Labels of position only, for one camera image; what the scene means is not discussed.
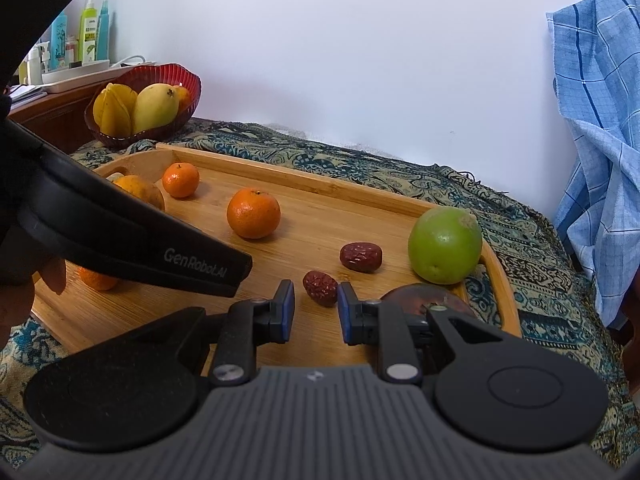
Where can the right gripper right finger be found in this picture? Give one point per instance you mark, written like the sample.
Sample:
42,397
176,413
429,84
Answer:
380,325

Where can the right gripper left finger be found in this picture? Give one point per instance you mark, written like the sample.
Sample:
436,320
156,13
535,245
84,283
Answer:
248,325

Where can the red jujube date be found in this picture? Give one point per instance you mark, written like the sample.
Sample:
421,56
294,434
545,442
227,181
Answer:
362,257
321,288

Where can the dark purple tomato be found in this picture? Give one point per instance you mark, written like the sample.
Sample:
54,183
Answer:
417,298

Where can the large brownish orange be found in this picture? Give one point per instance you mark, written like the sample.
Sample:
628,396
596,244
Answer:
142,189

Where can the small mandarin orange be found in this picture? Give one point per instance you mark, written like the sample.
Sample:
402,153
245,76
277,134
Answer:
181,180

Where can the green apple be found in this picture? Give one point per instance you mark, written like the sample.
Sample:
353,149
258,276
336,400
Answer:
444,245

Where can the left hand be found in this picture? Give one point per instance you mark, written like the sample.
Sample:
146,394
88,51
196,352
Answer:
21,258

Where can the wooden bamboo tray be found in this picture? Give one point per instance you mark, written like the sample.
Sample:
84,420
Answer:
319,216

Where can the yellow starfruit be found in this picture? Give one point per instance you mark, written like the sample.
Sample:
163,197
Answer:
112,110

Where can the yellow mango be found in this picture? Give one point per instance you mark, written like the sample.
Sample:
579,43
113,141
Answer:
156,106

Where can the orange in bowl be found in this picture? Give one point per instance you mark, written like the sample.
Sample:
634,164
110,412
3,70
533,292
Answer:
183,95

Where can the white small bottle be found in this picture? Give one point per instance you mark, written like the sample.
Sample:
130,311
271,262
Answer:
34,66

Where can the red fruit bowl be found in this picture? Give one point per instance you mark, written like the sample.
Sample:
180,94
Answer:
137,79

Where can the patterned teal beige cloth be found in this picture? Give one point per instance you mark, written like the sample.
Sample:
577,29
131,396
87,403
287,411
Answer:
555,301

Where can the green lotion bottle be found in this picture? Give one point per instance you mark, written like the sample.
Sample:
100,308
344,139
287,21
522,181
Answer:
88,30

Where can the blue plaid cloth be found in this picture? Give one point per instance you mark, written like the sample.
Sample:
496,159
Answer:
595,54

